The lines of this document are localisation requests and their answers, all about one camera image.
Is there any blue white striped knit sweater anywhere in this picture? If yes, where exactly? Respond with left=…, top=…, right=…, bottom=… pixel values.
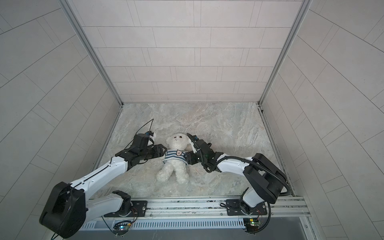
left=163, top=150, right=189, bottom=165

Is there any white teddy bear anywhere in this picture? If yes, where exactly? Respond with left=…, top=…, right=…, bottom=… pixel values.
left=156, top=133, right=190, bottom=184

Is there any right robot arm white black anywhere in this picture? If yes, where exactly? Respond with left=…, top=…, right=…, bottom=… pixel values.
left=186, top=134, right=292, bottom=215

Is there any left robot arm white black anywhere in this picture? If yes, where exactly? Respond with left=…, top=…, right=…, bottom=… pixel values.
left=39, top=131, right=167, bottom=239

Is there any ventilation grille strip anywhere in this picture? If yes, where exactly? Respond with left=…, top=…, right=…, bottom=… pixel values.
left=80, top=218, right=245, bottom=231

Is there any left controller circuit board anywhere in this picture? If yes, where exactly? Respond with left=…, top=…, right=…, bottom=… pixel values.
left=113, top=220, right=133, bottom=236

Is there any controller circuit board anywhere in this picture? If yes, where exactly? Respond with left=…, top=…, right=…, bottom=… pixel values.
left=243, top=218, right=261, bottom=233
left=113, top=220, right=133, bottom=236

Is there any right controller circuit board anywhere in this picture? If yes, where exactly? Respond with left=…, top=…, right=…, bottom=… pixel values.
left=243, top=218, right=261, bottom=233

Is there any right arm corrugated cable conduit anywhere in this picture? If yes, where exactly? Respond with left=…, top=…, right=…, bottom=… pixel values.
left=186, top=133, right=293, bottom=233

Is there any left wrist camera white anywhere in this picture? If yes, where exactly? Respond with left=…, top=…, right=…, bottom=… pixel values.
left=146, top=131, right=156, bottom=141

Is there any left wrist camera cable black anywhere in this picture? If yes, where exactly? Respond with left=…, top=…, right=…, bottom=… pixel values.
left=124, top=119, right=155, bottom=149

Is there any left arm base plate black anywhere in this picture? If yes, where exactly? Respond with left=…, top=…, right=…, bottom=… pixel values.
left=104, top=201, right=148, bottom=218

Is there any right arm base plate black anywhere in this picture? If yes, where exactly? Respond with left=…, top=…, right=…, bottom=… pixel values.
left=221, top=199, right=268, bottom=216

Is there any aluminium mounting rail frame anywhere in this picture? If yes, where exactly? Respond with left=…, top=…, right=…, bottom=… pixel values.
left=90, top=196, right=311, bottom=221

